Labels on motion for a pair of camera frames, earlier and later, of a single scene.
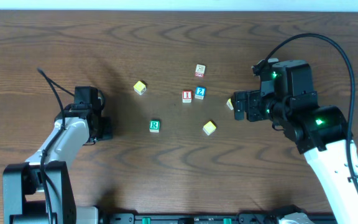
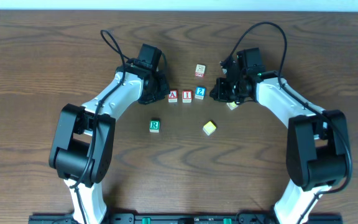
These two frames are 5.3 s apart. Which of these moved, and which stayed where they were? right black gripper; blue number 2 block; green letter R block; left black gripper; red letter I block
Moved: left black gripper; right black gripper
Stayed: blue number 2 block; red letter I block; green letter R block
